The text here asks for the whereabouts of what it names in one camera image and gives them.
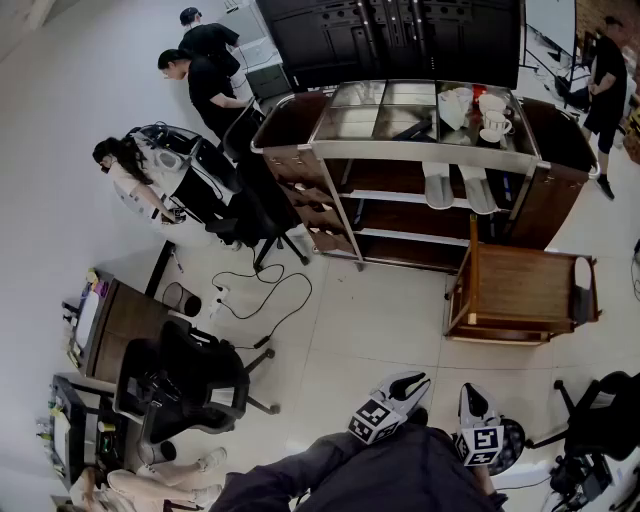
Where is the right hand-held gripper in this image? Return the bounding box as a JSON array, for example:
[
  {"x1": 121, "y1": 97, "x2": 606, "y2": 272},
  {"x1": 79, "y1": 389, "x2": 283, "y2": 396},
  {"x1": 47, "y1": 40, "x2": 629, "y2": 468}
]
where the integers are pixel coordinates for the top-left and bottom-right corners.
[{"x1": 455, "y1": 382, "x2": 507, "y2": 468}]

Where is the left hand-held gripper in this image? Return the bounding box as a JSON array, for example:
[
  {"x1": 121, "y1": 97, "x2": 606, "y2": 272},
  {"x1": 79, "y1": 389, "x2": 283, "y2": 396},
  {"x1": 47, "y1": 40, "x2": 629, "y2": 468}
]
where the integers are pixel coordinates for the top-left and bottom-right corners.
[{"x1": 348, "y1": 370, "x2": 433, "y2": 446}]

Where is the small wooden side cart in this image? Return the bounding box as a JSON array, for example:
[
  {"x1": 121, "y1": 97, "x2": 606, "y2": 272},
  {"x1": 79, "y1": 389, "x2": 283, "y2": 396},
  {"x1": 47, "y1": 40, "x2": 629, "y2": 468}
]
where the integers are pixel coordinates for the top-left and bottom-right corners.
[{"x1": 443, "y1": 214, "x2": 601, "y2": 346}]

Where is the white slipper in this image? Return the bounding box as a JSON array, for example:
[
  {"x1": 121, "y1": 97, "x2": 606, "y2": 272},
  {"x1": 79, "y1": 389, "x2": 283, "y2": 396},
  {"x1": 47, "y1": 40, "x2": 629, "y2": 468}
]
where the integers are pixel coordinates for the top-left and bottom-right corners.
[
  {"x1": 422, "y1": 162, "x2": 455, "y2": 210},
  {"x1": 458, "y1": 164, "x2": 499, "y2": 215}
]

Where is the metal and wood service cart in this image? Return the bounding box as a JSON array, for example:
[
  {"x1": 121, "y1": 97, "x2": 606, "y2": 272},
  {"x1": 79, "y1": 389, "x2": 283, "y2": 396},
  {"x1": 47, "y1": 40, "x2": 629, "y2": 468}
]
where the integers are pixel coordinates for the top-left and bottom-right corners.
[{"x1": 249, "y1": 78, "x2": 601, "y2": 274}]

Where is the grey low cabinet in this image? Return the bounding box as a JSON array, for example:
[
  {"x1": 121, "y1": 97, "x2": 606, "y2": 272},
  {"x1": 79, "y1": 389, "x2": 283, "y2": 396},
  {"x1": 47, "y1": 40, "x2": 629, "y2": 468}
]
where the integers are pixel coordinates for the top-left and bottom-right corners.
[{"x1": 244, "y1": 63, "x2": 293, "y2": 101}]

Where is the white refrigerator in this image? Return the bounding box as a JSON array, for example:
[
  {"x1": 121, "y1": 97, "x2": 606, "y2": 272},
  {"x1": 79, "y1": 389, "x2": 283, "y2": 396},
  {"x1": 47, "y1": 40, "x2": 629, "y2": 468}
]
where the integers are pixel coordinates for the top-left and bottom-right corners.
[{"x1": 218, "y1": 0, "x2": 285, "y2": 72}]

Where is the black round perforated stool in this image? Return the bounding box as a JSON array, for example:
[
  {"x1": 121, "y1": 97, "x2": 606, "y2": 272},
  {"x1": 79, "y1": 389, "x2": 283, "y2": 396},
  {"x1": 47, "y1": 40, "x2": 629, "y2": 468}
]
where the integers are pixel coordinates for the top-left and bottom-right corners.
[{"x1": 492, "y1": 418, "x2": 527, "y2": 477}]

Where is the person's dark clothed body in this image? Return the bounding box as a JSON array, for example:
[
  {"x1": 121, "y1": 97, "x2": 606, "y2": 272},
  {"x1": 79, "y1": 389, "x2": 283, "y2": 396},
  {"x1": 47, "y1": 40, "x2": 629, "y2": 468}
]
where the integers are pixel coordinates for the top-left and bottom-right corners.
[{"x1": 209, "y1": 422, "x2": 509, "y2": 512}]

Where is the black office chair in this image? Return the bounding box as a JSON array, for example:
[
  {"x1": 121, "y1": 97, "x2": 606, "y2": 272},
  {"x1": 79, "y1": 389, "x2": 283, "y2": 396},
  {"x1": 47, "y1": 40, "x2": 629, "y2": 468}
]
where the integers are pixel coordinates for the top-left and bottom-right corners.
[
  {"x1": 524, "y1": 370, "x2": 640, "y2": 467},
  {"x1": 112, "y1": 319, "x2": 282, "y2": 447},
  {"x1": 204, "y1": 106, "x2": 312, "y2": 274}
]

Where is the white power strip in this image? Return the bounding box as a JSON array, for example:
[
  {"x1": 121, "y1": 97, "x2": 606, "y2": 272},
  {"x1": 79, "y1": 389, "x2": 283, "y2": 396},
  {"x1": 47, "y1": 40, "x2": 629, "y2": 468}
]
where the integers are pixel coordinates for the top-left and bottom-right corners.
[{"x1": 208, "y1": 286, "x2": 232, "y2": 320}]

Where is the black waste bin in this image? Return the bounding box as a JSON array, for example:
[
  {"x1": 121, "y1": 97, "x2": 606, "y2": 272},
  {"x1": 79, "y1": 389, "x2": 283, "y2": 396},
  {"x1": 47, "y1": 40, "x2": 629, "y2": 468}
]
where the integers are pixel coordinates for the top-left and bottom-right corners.
[{"x1": 161, "y1": 281, "x2": 203, "y2": 318}]

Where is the black flat bar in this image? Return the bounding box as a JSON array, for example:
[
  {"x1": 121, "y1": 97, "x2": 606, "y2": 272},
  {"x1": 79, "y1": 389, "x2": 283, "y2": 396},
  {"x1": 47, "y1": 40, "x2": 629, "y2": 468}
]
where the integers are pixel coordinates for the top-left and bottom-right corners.
[{"x1": 391, "y1": 118, "x2": 434, "y2": 142}]

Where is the striped white cup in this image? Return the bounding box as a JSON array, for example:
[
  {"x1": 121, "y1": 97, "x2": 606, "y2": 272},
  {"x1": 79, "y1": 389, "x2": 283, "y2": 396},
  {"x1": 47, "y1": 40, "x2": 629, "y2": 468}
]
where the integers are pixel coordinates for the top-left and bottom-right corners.
[{"x1": 481, "y1": 110, "x2": 516, "y2": 138}]

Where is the white paper bag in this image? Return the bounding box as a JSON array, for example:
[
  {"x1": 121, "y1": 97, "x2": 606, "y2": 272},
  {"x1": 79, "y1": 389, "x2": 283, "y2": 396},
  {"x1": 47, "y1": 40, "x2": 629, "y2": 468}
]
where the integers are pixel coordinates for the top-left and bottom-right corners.
[{"x1": 438, "y1": 88, "x2": 474, "y2": 132}]

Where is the black upright panel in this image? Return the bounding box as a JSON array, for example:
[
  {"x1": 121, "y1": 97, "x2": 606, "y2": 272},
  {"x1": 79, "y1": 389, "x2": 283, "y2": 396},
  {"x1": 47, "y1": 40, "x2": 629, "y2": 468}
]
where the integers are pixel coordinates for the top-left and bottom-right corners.
[{"x1": 144, "y1": 239, "x2": 177, "y2": 299}]

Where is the brown wooden desk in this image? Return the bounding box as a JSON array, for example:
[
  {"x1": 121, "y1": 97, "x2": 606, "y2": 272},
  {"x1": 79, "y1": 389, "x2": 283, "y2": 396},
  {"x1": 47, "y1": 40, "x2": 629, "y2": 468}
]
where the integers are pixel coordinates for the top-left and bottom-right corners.
[{"x1": 63, "y1": 268, "x2": 175, "y2": 387}]

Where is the black floor bag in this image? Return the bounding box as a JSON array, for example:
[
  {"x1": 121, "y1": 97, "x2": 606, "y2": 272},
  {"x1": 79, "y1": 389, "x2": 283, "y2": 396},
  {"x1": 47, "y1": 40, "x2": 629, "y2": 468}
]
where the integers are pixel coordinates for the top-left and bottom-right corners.
[{"x1": 553, "y1": 74, "x2": 592, "y2": 112}]

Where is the white tablet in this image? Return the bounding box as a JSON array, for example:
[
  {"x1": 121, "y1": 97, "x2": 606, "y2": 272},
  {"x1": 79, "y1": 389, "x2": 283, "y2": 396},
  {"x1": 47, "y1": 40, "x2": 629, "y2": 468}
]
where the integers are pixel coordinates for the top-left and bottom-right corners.
[{"x1": 74, "y1": 289, "x2": 102, "y2": 352}]

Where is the black and white backpack rig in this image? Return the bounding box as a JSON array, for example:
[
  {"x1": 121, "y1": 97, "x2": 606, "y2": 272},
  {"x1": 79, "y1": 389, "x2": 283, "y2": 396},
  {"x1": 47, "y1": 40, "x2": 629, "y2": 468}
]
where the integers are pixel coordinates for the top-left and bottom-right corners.
[{"x1": 128, "y1": 121, "x2": 242, "y2": 202}]

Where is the whiteboard on stand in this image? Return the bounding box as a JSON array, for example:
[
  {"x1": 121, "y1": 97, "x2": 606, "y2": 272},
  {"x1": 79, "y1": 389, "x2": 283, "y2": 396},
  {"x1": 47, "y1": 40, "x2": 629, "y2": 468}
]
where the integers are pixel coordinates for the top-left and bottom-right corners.
[{"x1": 523, "y1": 0, "x2": 579, "y2": 69}]

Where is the black camera equipment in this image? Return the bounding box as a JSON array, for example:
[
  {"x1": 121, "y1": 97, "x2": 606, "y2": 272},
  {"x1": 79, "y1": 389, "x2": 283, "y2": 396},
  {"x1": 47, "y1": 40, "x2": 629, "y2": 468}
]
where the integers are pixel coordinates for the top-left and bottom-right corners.
[{"x1": 548, "y1": 451, "x2": 615, "y2": 510}]

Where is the black floor cable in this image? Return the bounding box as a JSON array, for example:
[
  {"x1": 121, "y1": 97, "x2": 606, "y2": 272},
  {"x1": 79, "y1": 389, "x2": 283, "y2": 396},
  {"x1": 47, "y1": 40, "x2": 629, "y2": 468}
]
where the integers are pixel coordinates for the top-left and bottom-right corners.
[{"x1": 211, "y1": 243, "x2": 314, "y2": 351}]

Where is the black frame desk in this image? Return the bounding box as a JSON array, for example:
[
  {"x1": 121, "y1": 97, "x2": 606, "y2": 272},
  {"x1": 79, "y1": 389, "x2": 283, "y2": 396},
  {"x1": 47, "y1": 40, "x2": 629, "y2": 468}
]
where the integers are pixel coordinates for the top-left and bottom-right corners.
[{"x1": 48, "y1": 372, "x2": 147, "y2": 492}]

